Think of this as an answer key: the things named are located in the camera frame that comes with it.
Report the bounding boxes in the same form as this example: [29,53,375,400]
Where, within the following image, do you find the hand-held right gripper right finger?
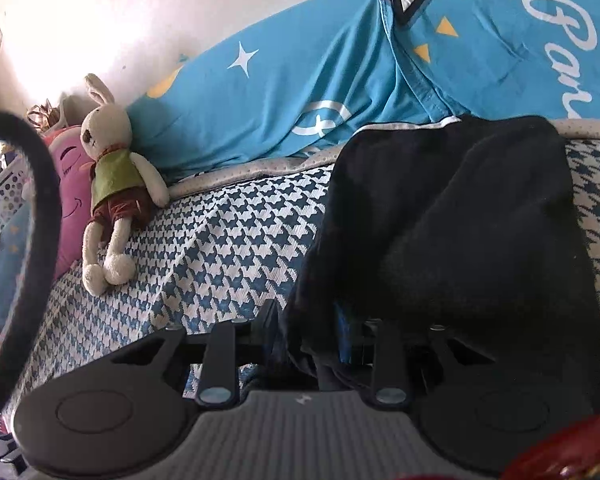
[332,302,501,406]

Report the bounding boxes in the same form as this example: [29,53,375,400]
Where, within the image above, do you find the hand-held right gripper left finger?
[110,300,281,406]

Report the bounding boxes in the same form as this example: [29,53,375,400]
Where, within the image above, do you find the black white-striped pants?
[282,115,600,393]

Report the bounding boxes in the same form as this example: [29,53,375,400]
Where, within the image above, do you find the blue white houndstooth bed mat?
[10,120,600,396]

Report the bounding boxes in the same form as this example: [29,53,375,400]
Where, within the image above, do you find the pink plush toy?
[40,125,98,281]

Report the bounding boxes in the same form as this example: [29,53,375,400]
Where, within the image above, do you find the dark red cloth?
[500,412,600,480]

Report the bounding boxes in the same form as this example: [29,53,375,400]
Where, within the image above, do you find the rabbit plush toy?
[81,74,170,297]

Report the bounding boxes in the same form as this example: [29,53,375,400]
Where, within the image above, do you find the blue printed quilt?
[127,0,600,183]

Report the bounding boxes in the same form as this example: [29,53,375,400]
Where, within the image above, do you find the blue printed cloth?
[0,200,33,376]

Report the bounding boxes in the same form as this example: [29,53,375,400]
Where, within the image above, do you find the white perforated basket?
[0,152,33,233]

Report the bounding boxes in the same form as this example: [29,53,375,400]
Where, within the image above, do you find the brown ribbon bow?
[27,101,63,131]

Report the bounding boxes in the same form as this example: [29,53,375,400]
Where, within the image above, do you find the black braided cable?
[0,110,61,441]

